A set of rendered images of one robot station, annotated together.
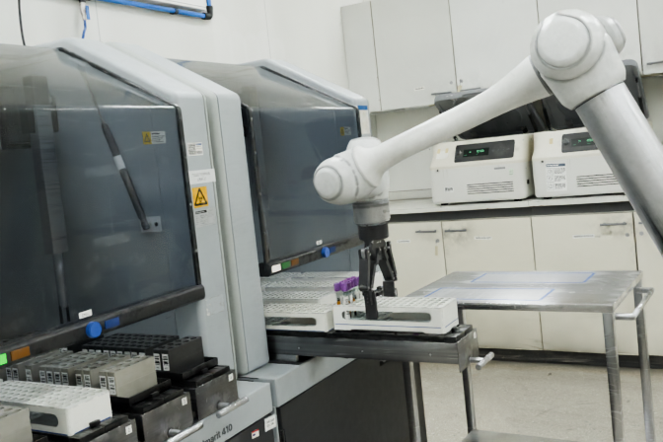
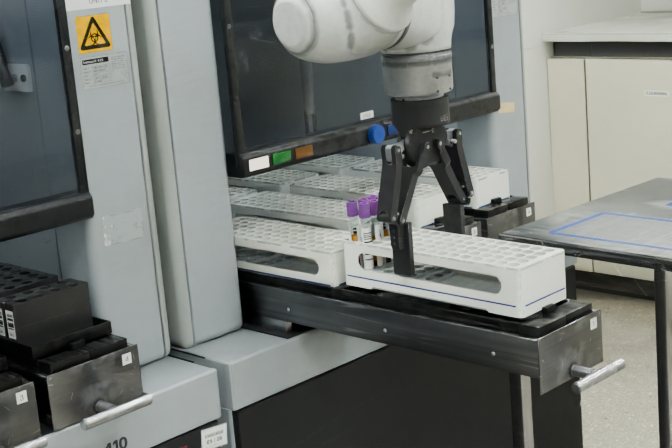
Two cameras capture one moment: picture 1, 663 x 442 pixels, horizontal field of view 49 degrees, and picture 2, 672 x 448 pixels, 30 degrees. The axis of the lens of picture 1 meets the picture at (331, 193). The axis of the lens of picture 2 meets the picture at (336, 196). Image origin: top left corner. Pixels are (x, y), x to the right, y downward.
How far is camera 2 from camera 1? 0.44 m
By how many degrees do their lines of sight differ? 17
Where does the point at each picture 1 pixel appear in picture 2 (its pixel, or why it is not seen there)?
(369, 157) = not seen: outside the picture
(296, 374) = (279, 355)
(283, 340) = (266, 293)
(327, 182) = (290, 21)
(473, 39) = not seen: outside the picture
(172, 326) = (53, 256)
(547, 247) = not seen: outside the picture
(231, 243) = (163, 116)
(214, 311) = (121, 238)
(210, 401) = (80, 398)
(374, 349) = (403, 330)
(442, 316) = (520, 285)
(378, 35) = not seen: outside the picture
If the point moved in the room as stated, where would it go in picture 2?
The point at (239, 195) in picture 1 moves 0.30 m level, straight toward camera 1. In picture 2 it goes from (184, 29) to (123, 53)
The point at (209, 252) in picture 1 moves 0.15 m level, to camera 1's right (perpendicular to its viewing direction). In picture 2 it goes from (113, 133) to (221, 128)
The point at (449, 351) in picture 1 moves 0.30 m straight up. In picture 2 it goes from (524, 353) to (511, 104)
